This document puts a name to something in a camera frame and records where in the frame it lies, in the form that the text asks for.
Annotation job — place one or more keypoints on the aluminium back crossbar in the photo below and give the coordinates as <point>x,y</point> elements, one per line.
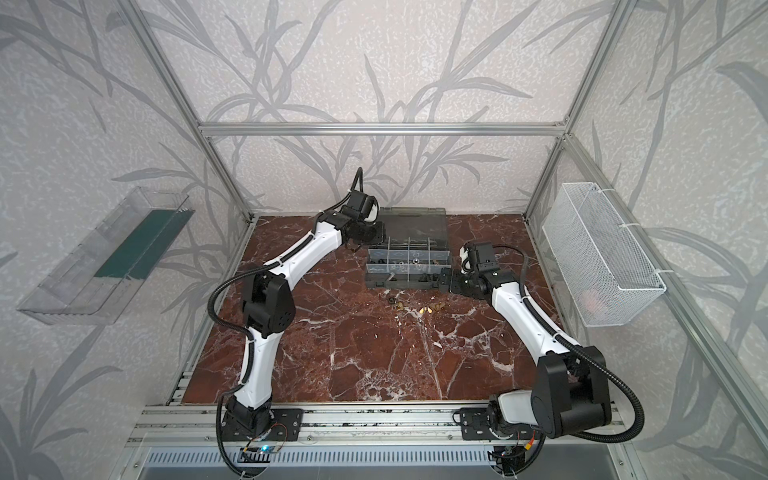
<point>222,129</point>

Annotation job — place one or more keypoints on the aluminium frame post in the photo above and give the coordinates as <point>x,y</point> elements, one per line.
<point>615,26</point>

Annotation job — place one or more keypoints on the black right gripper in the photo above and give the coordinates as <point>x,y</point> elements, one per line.
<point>454,279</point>

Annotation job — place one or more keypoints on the grey plastic organizer box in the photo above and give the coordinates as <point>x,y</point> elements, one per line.
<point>414,251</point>

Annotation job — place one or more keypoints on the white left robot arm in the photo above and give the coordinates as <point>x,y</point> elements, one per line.
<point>269,308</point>

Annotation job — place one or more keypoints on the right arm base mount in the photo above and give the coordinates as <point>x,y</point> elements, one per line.
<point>487,423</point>

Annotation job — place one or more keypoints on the clear plastic wall tray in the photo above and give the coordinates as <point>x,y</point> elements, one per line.
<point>94,284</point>

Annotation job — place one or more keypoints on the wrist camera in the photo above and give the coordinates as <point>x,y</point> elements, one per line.
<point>361,207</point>
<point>478,258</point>

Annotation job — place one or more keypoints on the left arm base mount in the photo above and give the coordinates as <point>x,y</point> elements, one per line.
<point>284,425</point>

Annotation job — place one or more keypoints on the aluminium front rail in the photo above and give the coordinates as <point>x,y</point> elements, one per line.
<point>323,424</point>

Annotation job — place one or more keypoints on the white wire mesh basket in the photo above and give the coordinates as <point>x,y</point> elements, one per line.
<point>608,274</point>

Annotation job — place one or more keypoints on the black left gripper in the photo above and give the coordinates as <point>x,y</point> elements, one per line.
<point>372,231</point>

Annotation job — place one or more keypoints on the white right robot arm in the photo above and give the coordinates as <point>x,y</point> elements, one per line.
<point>569,396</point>

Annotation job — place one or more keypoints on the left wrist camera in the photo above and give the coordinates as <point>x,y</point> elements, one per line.
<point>361,207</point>

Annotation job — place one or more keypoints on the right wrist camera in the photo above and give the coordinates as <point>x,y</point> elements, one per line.
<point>478,258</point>

